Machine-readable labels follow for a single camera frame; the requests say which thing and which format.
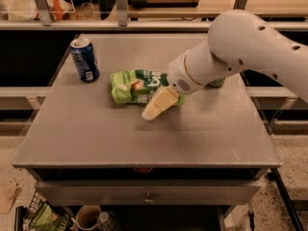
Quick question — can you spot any green soda can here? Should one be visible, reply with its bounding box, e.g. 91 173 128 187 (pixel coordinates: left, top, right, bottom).
208 78 225 89

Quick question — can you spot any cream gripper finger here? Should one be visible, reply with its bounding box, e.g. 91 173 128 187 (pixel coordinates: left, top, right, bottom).
141 86 179 120

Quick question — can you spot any black wire basket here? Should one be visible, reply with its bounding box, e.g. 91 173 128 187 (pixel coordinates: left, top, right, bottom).
13 192 78 231

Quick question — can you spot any clear plastic bottle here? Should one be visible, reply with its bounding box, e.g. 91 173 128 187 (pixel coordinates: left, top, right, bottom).
97 211 119 231

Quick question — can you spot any metal shelf rail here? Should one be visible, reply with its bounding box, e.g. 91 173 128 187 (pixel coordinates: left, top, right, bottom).
0 0 308 33

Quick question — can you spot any green snack bag in basket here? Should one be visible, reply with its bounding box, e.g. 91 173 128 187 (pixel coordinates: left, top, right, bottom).
28 202 74 231

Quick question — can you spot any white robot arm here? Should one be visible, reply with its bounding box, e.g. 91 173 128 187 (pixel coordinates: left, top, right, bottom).
142 10 308 120

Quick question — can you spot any white paper cup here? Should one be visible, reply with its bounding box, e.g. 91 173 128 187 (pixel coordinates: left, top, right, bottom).
76 205 101 231

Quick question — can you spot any blue soda can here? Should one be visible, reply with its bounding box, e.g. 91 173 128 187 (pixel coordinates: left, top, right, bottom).
70 38 100 83

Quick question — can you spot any grey table drawer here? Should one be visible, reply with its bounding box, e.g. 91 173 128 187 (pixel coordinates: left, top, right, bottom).
36 180 261 206

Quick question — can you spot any green rice chip bag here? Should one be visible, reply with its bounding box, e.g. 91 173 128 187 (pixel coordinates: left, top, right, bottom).
110 68 186 108

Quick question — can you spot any orange white snack bag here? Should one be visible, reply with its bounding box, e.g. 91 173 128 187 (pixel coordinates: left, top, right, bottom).
4 0 73 21

